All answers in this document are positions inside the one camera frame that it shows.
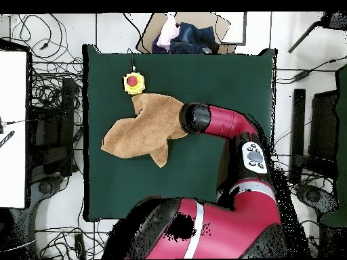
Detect black emergency stop cable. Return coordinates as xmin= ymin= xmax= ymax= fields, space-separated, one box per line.
xmin=127 ymin=47 xmax=136 ymax=72

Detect yellow emergency stop button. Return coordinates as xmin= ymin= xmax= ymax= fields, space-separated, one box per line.
xmin=123 ymin=71 xmax=146 ymax=96

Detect black metal stand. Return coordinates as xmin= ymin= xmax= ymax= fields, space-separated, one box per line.
xmin=28 ymin=77 xmax=82 ymax=177
xmin=288 ymin=88 xmax=340 ymax=185

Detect tan terry towel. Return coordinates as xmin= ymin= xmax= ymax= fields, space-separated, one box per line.
xmin=100 ymin=93 xmax=189 ymax=168

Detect blue denim jeans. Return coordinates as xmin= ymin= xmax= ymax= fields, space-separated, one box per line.
xmin=151 ymin=22 xmax=220 ymax=55

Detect tangled black cables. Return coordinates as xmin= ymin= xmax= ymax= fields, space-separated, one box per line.
xmin=10 ymin=13 xmax=84 ymax=112
xmin=35 ymin=219 xmax=112 ymax=259

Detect white desk top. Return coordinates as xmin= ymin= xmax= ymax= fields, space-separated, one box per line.
xmin=0 ymin=49 xmax=28 ymax=209

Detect dark green tablecloth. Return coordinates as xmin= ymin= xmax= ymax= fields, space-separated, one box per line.
xmin=82 ymin=44 xmax=278 ymax=223

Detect brown cardboard box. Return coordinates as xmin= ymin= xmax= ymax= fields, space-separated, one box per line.
xmin=136 ymin=12 xmax=237 ymax=55

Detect pale pink garment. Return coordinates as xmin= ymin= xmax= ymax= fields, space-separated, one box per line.
xmin=156 ymin=13 xmax=182 ymax=51

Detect black tripod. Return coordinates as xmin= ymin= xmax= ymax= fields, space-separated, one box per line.
xmin=287 ymin=11 xmax=347 ymax=53

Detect green fabric sheet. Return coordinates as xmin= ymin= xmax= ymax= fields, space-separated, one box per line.
xmin=319 ymin=64 xmax=347 ymax=228

